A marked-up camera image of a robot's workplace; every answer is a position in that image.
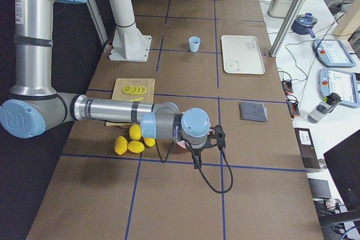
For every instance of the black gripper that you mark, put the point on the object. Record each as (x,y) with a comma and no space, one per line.
(198,148)

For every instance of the pink bowl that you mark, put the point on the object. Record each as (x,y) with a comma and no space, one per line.
(181,144)

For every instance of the teach pendant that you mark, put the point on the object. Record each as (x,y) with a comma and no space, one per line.
(332,53)
(341,82)

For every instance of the whole lemon right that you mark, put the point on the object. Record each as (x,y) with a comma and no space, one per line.
(135,133)

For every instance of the dark cardboard box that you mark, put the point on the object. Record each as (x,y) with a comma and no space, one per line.
(307,150)

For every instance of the whole lemon left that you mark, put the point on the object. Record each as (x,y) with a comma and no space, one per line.
(136,146)

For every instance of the lemon slices row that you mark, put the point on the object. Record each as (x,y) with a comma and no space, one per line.
(134,89)

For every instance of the cream bear serving tray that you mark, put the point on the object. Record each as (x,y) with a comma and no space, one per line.
(242,55)

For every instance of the lower teach pendant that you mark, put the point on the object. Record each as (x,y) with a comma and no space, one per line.
(341,82)

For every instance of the black monitor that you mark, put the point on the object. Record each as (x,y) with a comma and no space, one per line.
(343,164)

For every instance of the whole lemon bottom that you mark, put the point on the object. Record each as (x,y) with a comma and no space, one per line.
(120,145)

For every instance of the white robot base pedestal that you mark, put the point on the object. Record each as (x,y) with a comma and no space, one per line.
(129,44)

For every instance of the upper teach pendant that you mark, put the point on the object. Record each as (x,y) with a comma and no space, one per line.
(332,53)

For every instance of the bamboo cutting board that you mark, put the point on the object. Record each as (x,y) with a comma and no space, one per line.
(118,95)

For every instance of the clear water bottle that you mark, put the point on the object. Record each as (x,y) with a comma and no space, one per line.
(326,106)

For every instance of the aluminium frame post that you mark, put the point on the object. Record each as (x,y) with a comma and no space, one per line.
(286,25)

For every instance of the blue saucepan with lid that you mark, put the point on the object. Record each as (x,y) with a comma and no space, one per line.
(304,23)

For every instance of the light blue plastic cup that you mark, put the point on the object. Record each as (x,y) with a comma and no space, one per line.
(194,43)

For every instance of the grey folded cloth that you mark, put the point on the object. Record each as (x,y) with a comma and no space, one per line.
(251,111)

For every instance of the white toaster appliance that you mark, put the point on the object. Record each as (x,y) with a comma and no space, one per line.
(279,8)

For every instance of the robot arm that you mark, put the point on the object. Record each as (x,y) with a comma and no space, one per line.
(35,106)

